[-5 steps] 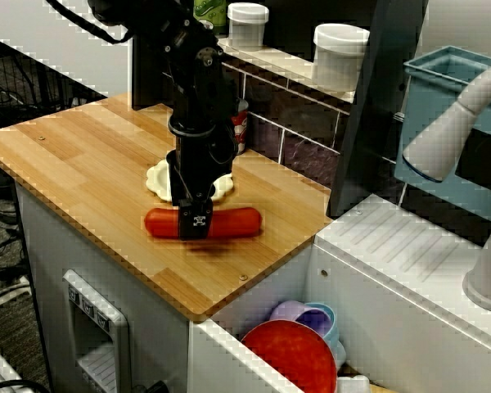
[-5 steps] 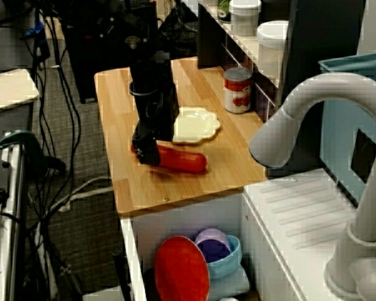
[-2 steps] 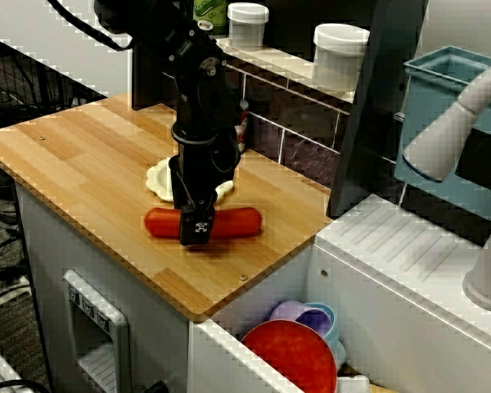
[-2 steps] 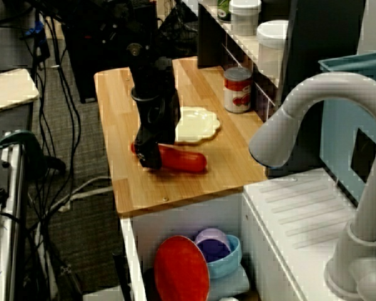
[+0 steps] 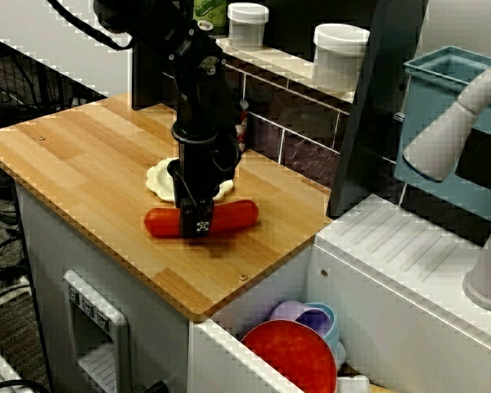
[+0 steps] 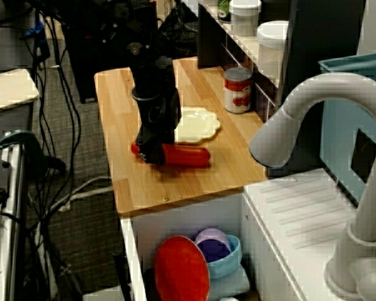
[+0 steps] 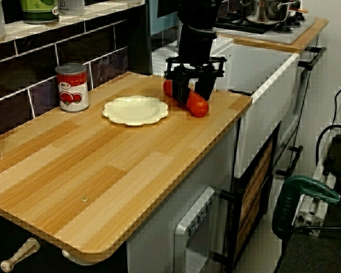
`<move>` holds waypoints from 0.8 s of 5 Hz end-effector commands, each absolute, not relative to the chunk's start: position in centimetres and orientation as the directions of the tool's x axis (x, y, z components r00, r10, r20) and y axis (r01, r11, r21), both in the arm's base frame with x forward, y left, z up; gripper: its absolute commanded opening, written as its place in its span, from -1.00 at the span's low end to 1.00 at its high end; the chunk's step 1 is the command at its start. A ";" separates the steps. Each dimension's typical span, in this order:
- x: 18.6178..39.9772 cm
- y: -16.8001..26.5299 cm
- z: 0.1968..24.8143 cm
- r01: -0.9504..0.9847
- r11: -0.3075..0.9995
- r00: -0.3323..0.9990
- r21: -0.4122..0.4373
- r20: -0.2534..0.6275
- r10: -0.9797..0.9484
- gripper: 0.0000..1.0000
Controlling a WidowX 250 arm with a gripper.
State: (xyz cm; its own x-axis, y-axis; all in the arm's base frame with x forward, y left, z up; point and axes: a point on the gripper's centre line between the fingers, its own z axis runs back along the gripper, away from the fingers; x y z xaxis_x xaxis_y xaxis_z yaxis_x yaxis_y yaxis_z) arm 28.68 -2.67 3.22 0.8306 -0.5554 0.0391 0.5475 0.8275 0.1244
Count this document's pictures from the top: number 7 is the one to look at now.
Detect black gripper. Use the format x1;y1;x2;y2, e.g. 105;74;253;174
164;27;227;106

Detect red toy sausage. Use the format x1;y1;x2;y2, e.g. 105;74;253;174
162;79;210;118

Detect cream scalloped toy plate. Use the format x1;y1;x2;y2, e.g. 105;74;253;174
102;96;169;127

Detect light blue plastic bin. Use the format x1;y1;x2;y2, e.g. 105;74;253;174
149;0;179;36

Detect white toy sink unit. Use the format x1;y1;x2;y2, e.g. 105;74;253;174
152;33;301;180

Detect black burner grate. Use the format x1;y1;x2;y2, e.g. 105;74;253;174
215;13;276;34

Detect grey toy stove hob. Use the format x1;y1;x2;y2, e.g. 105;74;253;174
215;13;316;45

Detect steel cooking pot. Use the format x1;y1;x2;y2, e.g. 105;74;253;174
240;0;301;23

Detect black framed wooden crate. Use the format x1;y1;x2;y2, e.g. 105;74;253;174
211;122;282;267

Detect tomato print tin can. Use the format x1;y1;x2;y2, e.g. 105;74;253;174
55;63;90;113

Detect white toy kitchen cabinet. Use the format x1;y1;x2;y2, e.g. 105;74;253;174
126;119;241;273

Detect grey toy dishwasher panel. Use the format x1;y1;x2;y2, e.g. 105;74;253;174
173;186;217;273

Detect small white lidded jar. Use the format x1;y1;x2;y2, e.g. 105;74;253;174
57;0;86;16

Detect green power drill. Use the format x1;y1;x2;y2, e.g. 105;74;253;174
272;175;341;239

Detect dark power supply box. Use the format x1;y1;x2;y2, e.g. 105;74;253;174
322;133;341;183

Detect green label can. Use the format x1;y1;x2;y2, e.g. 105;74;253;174
19;0;59;24

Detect black bar handle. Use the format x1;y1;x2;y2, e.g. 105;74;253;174
297;45;327;72
275;145;304;177

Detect black looped cable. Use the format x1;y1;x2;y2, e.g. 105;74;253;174
315;124;341;168

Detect silver aluminium extrusion rail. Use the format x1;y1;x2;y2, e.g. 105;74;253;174
292;85;341;237

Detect black drill cable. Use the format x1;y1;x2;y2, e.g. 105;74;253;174
272;225;341;273

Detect cream drawer handle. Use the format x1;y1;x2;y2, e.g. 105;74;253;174
0;237;41;272
61;249;111;267

